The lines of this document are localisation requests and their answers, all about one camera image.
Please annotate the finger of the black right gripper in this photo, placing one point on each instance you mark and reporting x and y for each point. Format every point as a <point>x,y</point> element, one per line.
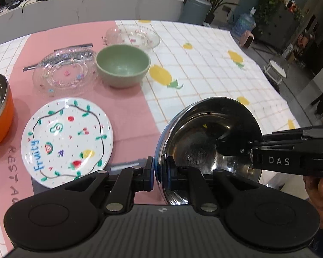
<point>287,161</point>
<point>305,139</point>

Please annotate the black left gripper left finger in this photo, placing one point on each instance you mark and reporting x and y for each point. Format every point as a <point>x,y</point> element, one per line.
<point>127,183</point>

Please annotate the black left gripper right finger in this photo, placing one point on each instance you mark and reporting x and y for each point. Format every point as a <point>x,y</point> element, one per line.
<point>192,182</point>

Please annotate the blue stainless steel bowl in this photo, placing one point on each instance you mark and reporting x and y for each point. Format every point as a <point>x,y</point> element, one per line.
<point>214,133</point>

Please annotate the clear beaded glass plate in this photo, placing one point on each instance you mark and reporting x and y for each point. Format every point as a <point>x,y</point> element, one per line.
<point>66,72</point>

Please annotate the white round stool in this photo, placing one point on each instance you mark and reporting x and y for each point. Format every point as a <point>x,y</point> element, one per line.
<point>275,72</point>

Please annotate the white painted fruity plate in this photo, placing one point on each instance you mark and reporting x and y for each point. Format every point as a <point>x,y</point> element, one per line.
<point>65,140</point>

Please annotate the lemon checkered tablecloth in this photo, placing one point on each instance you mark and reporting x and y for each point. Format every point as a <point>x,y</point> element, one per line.
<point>197,62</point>

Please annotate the green ceramic bowl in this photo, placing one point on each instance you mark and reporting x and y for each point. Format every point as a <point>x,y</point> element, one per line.
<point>122,66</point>

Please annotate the blue water bottle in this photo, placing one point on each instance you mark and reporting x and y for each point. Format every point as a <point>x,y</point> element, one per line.
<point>244,23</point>

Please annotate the clear floral glass plate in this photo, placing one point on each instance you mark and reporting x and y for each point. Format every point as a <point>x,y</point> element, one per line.
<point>134,35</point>

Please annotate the grey trash bin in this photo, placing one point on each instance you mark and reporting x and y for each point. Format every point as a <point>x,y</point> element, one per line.
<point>195,12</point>

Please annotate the green potted plant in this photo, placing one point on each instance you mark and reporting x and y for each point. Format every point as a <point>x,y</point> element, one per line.
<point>266,8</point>

